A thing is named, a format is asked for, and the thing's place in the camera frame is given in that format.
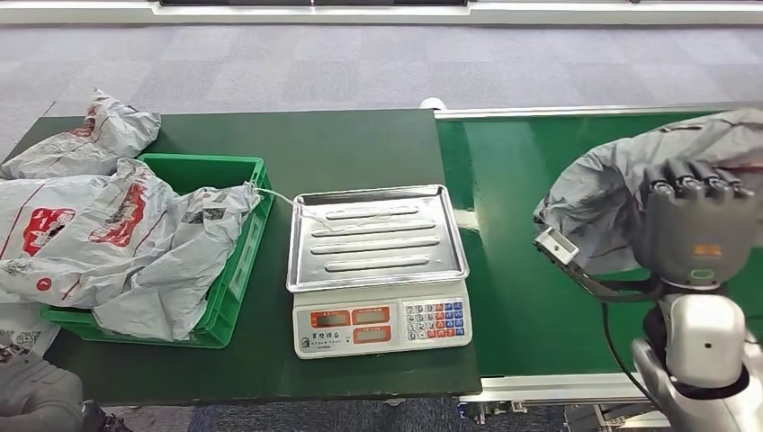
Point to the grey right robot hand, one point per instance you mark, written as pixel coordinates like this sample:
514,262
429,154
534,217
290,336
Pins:
691,238

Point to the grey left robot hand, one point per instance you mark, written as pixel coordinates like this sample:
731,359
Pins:
36,393

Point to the green conveyor belt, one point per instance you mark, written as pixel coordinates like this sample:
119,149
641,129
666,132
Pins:
512,298

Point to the crumpled grey courier bag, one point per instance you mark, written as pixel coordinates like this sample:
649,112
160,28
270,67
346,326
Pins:
83,149

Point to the green plastic crate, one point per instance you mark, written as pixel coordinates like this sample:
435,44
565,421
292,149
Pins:
235,280

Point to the grey courier bag red logo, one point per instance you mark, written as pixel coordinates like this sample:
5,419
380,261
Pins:
47,250
158,271

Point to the white electronic scale body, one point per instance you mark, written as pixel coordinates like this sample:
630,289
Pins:
357,346

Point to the grey courier bag package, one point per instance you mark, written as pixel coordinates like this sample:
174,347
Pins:
602,191

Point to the white conveyor roller end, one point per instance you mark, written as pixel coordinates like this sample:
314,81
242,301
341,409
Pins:
432,103

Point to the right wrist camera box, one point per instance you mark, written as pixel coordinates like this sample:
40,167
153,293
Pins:
557,245

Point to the white bag with QR codes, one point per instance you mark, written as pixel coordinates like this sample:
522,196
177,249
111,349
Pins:
24,325

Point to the steel weighing tray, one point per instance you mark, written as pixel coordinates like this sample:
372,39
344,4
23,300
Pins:
375,238

